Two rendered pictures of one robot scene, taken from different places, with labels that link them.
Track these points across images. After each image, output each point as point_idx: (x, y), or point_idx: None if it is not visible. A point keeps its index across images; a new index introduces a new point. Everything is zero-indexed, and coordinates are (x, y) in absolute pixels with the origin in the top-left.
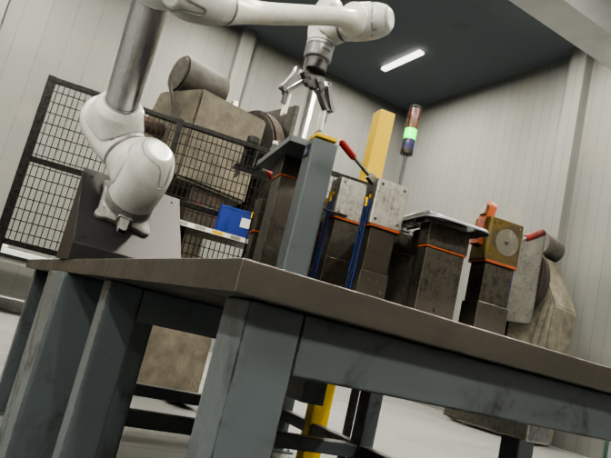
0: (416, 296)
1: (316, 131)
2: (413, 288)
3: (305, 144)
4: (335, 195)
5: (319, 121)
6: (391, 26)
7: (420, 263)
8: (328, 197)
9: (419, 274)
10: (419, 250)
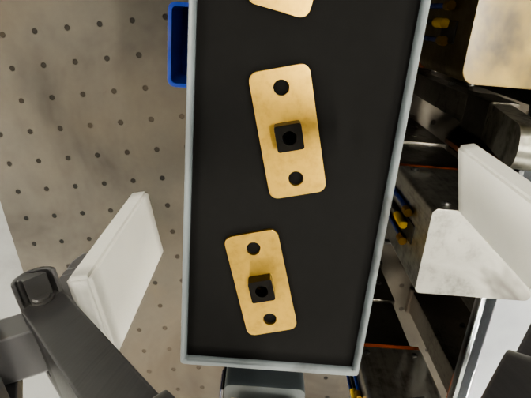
0: (422, 339)
1: (461, 165)
2: (428, 335)
3: (224, 386)
4: (400, 247)
5: (492, 205)
6: None
7: (439, 367)
8: (412, 190)
9: (433, 358)
10: (450, 375)
